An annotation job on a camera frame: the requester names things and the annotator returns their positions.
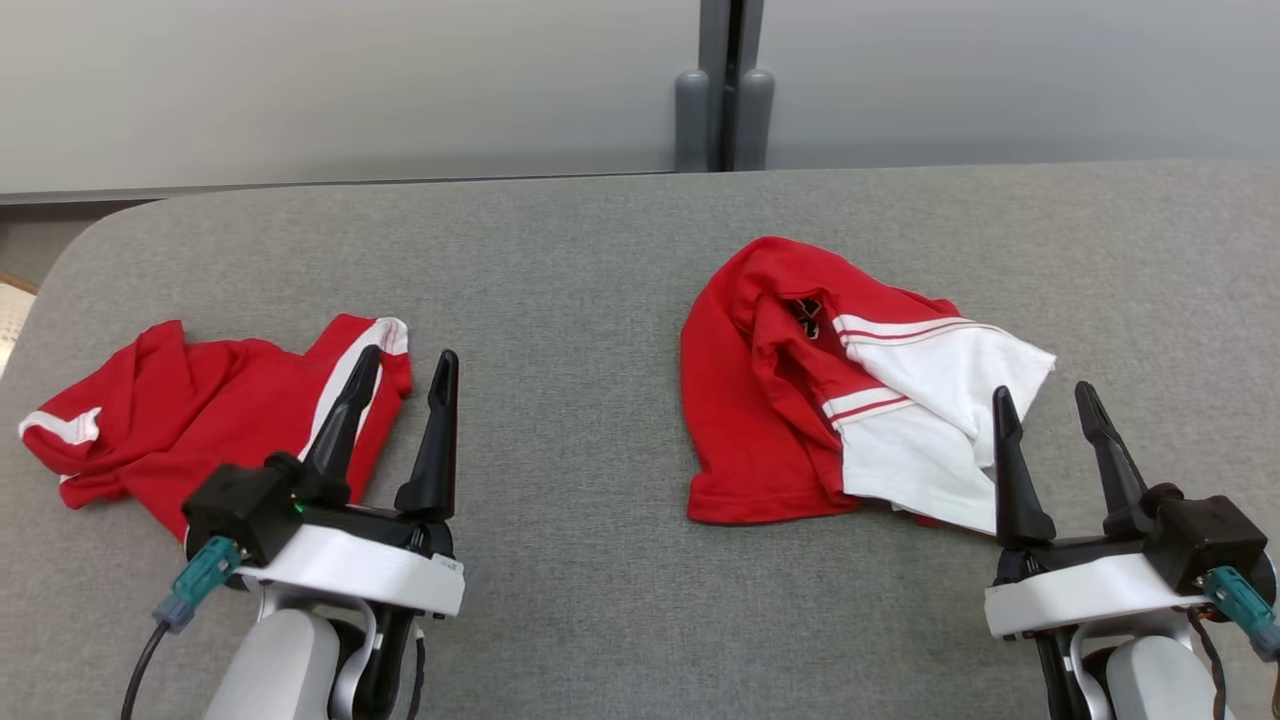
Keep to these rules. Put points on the grey partition foot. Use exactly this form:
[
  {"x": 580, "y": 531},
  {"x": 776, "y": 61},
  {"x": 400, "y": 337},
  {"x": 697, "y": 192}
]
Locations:
[
  {"x": 692, "y": 120},
  {"x": 755, "y": 120}
]

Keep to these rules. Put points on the beige woven object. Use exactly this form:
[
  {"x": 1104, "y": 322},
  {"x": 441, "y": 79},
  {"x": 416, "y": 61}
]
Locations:
[{"x": 12, "y": 320}]

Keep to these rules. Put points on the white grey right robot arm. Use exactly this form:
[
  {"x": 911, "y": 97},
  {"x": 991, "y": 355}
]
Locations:
[{"x": 1150, "y": 680}]

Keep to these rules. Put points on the red white basketball shorts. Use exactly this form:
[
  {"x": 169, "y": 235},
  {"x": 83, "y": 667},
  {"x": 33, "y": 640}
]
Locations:
[{"x": 200, "y": 420}]

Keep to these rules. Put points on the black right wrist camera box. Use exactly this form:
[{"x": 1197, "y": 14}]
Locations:
[{"x": 1205, "y": 535}]

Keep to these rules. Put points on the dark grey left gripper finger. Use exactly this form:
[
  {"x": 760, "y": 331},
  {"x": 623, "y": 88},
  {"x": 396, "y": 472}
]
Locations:
[
  {"x": 435, "y": 460},
  {"x": 345, "y": 430}
]

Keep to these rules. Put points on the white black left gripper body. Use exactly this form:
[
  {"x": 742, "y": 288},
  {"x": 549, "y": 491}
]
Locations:
[{"x": 380, "y": 575}]

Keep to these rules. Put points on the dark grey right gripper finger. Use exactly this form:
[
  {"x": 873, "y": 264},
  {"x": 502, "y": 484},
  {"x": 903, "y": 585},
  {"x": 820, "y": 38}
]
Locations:
[
  {"x": 1015, "y": 490},
  {"x": 1120, "y": 480}
]

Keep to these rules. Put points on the red white basketball jersey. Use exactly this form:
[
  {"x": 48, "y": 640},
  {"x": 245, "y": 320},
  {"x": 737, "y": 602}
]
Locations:
[{"x": 760, "y": 430}]

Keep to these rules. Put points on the grey double partition post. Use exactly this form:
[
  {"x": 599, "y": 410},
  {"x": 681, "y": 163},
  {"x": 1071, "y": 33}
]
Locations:
[{"x": 718, "y": 40}]

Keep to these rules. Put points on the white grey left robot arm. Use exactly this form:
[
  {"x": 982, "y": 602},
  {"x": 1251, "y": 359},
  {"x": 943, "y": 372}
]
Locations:
[{"x": 280, "y": 670}]

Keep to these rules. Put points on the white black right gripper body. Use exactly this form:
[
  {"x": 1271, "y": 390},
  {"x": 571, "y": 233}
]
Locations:
[{"x": 1080, "y": 595}]

